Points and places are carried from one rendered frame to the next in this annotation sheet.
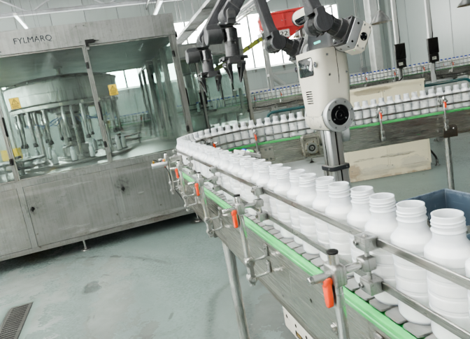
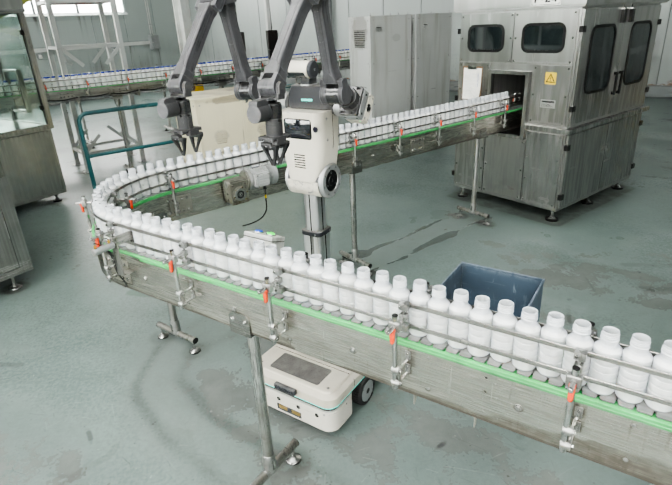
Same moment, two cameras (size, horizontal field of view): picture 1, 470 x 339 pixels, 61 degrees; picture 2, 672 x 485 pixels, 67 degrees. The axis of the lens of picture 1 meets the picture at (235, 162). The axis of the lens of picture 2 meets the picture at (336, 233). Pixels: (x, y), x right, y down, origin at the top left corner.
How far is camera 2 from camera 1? 101 cm
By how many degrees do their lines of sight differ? 40
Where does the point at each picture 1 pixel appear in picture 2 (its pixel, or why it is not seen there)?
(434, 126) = (345, 163)
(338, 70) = (333, 135)
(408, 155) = not seen: hidden behind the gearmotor
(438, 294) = (635, 380)
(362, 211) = (560, 331)
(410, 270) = (612, 368)
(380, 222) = (585, 340)
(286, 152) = (206, 199)
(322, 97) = (318, 163)
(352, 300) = (552, 389)
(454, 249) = (647, 356)
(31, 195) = not seen: outside the picture
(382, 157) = not seen: hidden behind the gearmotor
